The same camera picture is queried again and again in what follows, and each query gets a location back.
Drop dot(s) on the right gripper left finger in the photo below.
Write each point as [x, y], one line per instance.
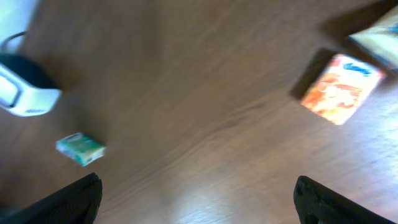
[77, 203]

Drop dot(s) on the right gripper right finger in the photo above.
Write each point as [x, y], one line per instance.
[316, 204]

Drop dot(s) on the teal tissue pack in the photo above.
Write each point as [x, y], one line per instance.
[81, 148]

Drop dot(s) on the orange tissue pack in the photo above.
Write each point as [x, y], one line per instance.
[341, 88]

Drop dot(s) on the white barcode scanner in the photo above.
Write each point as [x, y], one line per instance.
[26, 89]

